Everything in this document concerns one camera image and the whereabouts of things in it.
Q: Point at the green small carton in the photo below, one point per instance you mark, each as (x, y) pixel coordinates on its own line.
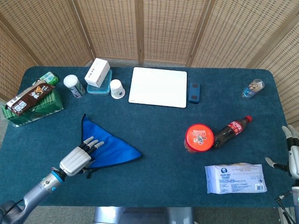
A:
(47, 78)

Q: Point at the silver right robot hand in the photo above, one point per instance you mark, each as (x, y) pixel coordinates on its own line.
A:
(294, 161)

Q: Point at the white wet wipes pack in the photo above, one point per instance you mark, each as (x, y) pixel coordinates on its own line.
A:
(236, 179)

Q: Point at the bamboo folding screen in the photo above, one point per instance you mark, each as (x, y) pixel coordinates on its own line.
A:
(149, 30)

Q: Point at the cola bottle red cap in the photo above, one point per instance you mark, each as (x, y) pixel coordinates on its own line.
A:
(230, 133)

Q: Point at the white cardboard box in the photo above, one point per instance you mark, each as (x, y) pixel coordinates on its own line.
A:
(97, 72)

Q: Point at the clear container blue lid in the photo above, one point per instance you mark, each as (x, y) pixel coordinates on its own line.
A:
(105, 89)

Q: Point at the white green cylindrical can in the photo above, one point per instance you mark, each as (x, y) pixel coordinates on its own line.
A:
(73, 86)

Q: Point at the blue cloth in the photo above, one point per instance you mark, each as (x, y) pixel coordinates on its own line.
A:
(112, 149)

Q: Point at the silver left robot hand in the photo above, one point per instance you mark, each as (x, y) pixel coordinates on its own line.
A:
(74, 161)

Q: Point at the clear plastic snack jar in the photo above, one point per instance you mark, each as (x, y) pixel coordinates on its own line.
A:
(253, 88)

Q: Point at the blue whiteboard eraser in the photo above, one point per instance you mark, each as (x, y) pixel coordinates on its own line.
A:
(194, 92)

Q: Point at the green acrylic rack holder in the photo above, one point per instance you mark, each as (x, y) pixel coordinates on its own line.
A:
(44, 105)

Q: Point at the white board black frame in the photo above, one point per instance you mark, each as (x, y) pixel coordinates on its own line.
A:
(157, 86)

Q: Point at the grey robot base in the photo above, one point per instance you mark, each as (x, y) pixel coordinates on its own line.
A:
(144, 215)

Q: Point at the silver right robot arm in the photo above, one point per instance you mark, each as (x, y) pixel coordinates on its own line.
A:
(294, 203)

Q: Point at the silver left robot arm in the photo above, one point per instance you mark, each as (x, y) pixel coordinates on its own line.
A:
(35, 196)

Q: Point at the brown snack bag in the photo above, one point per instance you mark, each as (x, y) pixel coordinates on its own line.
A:
(28, 98)

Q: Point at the orange instant noodle cup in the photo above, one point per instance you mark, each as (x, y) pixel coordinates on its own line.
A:
(199, 137)

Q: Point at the white floral paper cup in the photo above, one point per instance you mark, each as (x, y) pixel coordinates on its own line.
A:
(116, 89)

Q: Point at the teal table cloth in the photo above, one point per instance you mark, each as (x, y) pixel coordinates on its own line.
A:
(158, 168)

